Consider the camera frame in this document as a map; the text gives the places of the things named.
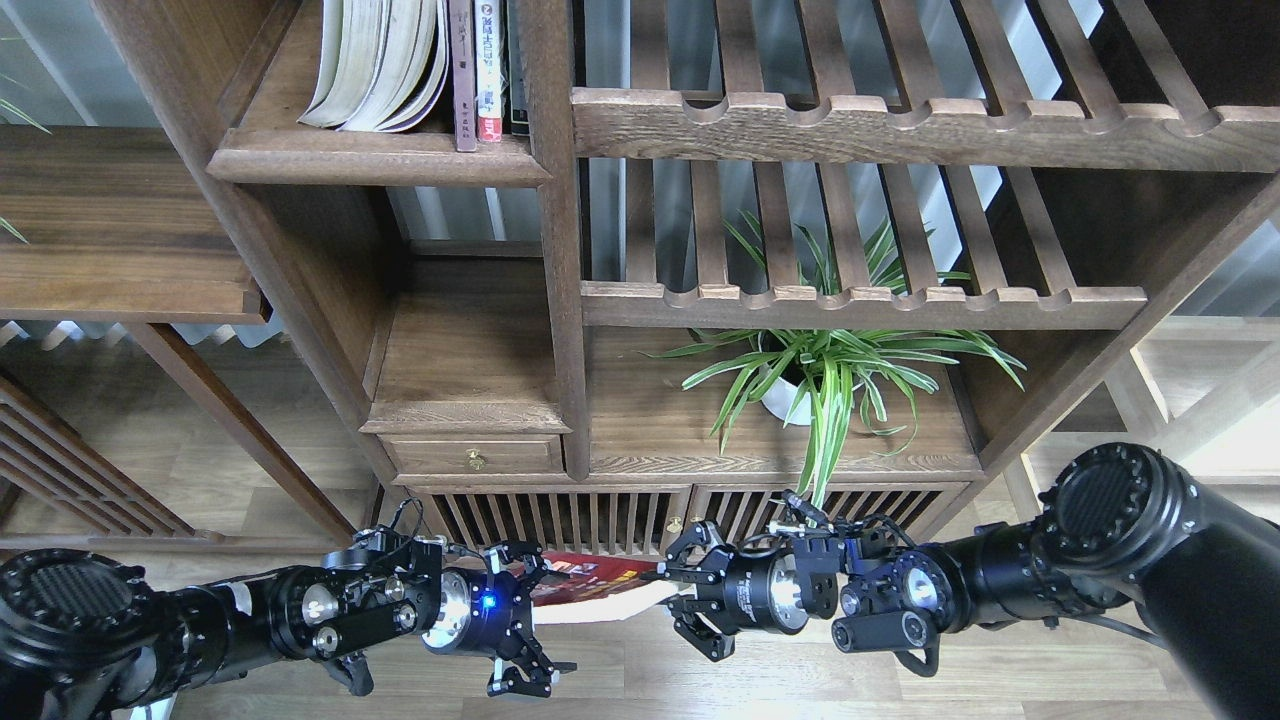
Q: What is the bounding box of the pale lavender cover book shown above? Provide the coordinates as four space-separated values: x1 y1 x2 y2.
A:
340 1 449 132

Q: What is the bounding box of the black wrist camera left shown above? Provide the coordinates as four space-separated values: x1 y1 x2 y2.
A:
312 600 421 661

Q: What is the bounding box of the red cover book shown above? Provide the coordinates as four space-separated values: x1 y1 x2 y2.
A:
531 551 687 626

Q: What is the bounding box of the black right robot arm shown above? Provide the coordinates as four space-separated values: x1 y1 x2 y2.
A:
658 443 1279 719

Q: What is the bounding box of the green plant leaves left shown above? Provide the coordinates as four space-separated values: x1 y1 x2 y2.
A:
0 40 52 246

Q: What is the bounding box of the white plant pot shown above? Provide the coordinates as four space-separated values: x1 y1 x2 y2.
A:
756 368 813 427

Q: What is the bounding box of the light wooden shelf unit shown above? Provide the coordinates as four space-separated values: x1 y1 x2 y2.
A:
1004 316 1279 520

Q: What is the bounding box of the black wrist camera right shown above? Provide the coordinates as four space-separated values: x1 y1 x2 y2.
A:
831 609 938 653

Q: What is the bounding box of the dark wooden bookshelf cabinet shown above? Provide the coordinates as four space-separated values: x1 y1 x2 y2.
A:
93 1 1277 553

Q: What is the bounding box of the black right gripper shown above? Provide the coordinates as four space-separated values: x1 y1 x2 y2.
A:
655 520 809 662

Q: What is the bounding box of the green spider plant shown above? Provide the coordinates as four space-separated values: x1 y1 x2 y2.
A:
648 208 1028 511

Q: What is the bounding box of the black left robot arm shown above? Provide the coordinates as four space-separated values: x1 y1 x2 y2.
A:
1 525 576 719

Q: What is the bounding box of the dark wooden side table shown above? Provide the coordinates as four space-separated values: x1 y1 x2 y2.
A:
3 126 372 553

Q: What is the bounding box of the maroon upright book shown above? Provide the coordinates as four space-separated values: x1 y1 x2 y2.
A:
445 0 477 152

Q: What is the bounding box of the yellow green cover book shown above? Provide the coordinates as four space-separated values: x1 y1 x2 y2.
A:
298 1 390 127

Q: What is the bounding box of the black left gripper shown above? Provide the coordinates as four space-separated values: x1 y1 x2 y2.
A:
422 541 579 698

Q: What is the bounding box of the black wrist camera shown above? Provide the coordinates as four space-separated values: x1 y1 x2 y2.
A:
831 609 938 653
312 600 421 661

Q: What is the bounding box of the dark upright book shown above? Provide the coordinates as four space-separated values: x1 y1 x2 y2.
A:
504 1 530 138

